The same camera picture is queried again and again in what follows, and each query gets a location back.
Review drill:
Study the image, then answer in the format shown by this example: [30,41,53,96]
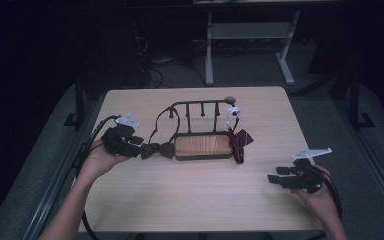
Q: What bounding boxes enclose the black metal stand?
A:
[62,73,88,130]
[345,64,377,132]

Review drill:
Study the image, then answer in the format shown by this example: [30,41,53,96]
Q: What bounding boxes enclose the black hook rack wooden tray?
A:
[168,98,238,162]

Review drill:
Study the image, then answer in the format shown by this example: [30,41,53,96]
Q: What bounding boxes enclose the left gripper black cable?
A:
[74,114,122,240]

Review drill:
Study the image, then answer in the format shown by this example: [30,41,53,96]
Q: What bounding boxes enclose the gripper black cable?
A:
[74,114,122,240]
[308,164,344,240]

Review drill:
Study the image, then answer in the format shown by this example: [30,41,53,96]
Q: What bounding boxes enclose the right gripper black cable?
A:
[308,164,344,240]

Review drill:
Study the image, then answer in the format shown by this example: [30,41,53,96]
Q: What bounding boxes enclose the white metal desk frame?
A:
[204,9,302,87]

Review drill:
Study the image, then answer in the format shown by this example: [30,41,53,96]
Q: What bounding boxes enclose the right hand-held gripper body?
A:
[289,147,333,195]

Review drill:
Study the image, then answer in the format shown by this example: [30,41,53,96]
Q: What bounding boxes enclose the red striped bow tie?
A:
[226,105,255,165]

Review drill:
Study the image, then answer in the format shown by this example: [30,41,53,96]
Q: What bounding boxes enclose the person's left hand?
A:
[77,139,132,183]

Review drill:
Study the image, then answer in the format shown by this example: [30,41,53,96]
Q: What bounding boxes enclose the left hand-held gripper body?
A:
[101,112,141,158]

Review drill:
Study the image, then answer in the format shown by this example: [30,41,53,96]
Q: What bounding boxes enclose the person's right hand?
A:
[292,164,340,222]

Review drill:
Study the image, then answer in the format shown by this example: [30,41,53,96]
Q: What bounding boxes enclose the floor cables bundle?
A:
[133,19,208,89]

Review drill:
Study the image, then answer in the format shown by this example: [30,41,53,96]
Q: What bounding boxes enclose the dark brown bow tie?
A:
[140,105,182,161]

